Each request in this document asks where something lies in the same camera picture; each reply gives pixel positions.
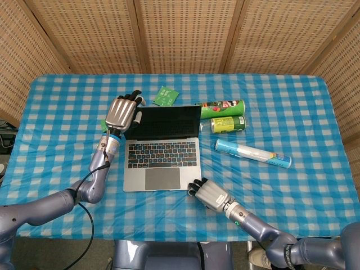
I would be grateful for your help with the blue white cling film tube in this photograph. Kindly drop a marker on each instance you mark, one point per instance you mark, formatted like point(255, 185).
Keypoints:
point(253, 153)

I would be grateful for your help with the wooden woven folding screen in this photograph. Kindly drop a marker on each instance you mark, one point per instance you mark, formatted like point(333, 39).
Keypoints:
point(185, 33)

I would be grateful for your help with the green tea bottle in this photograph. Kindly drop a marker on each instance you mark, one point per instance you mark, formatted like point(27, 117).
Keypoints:
point(227, 124)

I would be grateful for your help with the blue white checkered tablecloth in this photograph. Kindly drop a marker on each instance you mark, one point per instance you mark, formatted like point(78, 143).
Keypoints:
point(281, 112)

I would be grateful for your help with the blue-grey robot torso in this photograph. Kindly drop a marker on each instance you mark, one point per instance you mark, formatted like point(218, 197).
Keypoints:
point(168, 257)

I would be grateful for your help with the green potato chip can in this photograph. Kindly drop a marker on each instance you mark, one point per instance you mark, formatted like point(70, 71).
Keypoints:
point(222, 109)

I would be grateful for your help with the green sachet with white print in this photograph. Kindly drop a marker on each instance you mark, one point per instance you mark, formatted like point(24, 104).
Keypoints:
point(166, 96)

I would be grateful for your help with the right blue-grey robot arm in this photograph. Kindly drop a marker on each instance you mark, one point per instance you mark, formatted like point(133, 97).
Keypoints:
point(281, 242)

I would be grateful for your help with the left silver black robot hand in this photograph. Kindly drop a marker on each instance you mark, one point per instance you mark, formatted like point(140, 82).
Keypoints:
point(119, 114)

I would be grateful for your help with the white sneaker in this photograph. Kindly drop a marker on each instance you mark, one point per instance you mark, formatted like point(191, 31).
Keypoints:
point(258, 257)

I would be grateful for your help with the silver laptop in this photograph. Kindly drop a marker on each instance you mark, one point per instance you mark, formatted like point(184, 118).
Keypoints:
point(163, 154)

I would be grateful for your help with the green sachet with white label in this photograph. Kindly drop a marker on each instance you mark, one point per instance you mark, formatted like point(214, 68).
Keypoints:
point(103, 125)

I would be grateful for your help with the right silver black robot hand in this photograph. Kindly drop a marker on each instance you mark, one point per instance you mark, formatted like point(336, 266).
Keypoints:
point(212, 197)

